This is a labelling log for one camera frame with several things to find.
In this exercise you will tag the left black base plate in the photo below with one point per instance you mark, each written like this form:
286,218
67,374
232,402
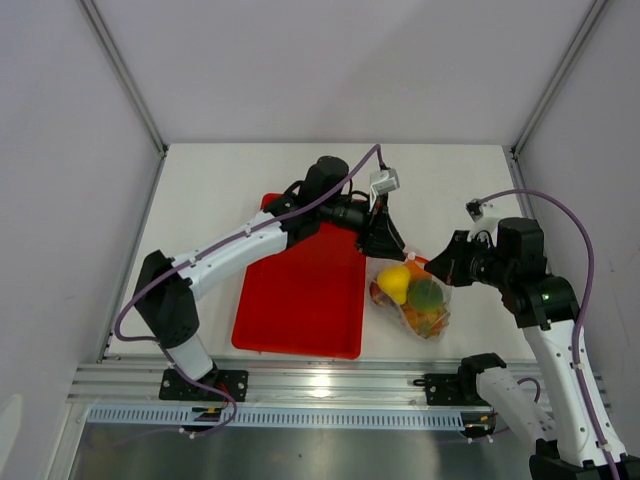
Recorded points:
234,383

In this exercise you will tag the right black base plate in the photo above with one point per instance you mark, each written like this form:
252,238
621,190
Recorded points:
448,390

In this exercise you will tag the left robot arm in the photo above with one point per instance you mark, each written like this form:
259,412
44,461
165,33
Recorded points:
168,289

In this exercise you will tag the white slotted cable duct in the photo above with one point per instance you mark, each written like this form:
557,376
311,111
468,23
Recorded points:
276,417

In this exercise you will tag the yellow pineapple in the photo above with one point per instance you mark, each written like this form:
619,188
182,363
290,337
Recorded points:
426,324

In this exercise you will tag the green lime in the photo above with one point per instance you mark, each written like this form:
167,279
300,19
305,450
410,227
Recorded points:
425,296

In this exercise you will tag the dark red apple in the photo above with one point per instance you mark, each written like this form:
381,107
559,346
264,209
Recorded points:
379,297

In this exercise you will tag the orange fruit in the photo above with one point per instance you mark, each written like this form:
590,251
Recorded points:
416,270

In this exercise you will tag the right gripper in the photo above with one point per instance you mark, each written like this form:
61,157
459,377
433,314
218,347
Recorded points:
448,265

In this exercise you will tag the aluminium mounting rail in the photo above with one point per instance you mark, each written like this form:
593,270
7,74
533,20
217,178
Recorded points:
293,384

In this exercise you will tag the yellow pear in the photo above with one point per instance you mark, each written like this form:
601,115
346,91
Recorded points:
394,282

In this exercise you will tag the clear zip top bag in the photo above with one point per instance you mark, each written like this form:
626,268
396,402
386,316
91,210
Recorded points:
375,266

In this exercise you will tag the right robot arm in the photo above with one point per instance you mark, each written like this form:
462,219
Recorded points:
576,440

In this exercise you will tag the red plastic tray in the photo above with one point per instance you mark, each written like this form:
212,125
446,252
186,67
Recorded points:
306,300

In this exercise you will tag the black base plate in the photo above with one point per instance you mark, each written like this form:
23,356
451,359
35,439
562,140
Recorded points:
234,383
448,390

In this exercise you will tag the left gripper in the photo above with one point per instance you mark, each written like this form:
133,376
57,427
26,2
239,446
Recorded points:
381,237

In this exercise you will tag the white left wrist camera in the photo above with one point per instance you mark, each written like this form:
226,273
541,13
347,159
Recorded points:
382,182

